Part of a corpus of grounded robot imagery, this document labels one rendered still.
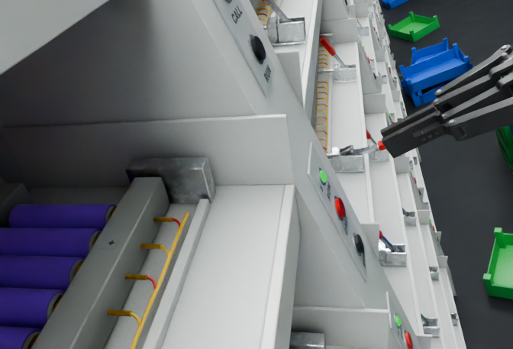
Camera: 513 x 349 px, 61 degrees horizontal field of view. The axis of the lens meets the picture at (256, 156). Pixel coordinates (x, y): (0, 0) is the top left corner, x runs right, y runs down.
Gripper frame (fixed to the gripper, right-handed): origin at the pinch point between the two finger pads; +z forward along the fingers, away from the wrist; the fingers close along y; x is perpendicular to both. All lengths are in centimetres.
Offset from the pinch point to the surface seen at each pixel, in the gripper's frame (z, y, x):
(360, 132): 7.6, 8.2, -1.5
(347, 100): 9.0, 18.3, -0.6
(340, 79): 9.7, 25.6, 0.3
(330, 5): 7.5, 44.6, 7.8
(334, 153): 9.4, -0.7, 2.6
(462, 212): 14, 79, -91
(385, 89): 15, 91, -38
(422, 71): 9, 181, -83
